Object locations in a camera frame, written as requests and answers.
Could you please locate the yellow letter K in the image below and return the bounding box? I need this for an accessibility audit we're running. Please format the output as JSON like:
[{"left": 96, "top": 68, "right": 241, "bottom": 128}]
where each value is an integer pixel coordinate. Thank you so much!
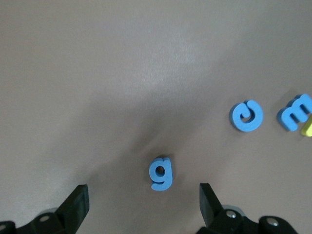
[{"left": 301, "top": 116, "right": 312, "bottom": 137}]

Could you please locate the blue letter m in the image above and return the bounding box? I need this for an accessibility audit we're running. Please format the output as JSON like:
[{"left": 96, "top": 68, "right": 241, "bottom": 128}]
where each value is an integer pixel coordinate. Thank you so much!
[{"left": 276, "top": 94, "right": 312, "bottom": 132}]

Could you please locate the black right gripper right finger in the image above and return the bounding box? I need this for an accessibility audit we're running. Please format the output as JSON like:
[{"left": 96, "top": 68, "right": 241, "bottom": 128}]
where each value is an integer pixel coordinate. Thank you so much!
[{"left": 196, "top": 182, "right": 298, "bottom": 234}]

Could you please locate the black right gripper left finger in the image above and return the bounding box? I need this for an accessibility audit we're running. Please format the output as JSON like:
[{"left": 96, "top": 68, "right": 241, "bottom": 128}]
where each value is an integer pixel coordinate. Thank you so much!
[{"left": 0, "top": 184, "right": 90, "bottom": 234}]

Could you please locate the blue small letter g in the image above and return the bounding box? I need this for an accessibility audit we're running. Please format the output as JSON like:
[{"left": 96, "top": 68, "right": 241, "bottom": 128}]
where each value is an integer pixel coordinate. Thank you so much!
[{"left": 149, "top": 157, "right": 174, "bottom": 191}]

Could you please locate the blue capital letter G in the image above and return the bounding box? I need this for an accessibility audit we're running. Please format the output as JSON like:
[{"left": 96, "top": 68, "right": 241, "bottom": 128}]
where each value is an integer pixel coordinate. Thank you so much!
[{"left": 229, "top": 100, "right": 264, "bottom": 132}]

